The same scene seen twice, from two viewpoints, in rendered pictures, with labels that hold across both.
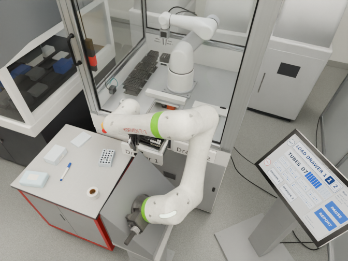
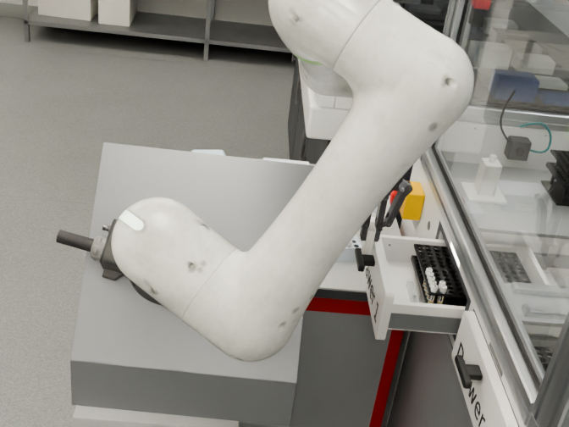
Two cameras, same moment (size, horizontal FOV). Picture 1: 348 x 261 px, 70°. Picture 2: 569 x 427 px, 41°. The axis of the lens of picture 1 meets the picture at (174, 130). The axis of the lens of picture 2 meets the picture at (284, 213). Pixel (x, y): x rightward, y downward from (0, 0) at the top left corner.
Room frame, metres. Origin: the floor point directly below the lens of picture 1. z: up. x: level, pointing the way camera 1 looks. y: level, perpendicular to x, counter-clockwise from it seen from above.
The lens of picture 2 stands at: (0.29, -0.91, 1.72)
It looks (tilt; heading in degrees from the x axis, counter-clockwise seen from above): 30 degrees down; 68
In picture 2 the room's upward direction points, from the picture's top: 7 degrees clockwise
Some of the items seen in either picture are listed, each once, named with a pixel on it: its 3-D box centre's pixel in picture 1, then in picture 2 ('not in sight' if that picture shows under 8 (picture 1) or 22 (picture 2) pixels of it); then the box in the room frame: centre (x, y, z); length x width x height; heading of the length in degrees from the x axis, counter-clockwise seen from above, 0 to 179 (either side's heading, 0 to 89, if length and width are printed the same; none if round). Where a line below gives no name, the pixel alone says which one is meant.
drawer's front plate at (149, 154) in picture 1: (142, 153); (375, 274); (0.97, 0.20, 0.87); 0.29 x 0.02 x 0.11; 72
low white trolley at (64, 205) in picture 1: (90, 191); (271, 330); (0.95, 0.64, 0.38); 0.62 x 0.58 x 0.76; 72
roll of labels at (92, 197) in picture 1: (93, 193); not in sight; (0.72, 0.48, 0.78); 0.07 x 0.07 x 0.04
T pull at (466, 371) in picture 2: not in sight; (470, 372); (0.99, -0.13, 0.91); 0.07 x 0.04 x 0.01; 72
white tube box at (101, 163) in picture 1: (106, 158); (332, 246); (0.99, 0.45, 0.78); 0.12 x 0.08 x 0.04; 177
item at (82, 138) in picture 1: (81, 139); not in sight; (1.16, 0.68, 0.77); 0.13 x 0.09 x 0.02; 149
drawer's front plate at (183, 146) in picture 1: (193, 151); (481, 387); (1.01, -0.14, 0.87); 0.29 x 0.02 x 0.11; 72
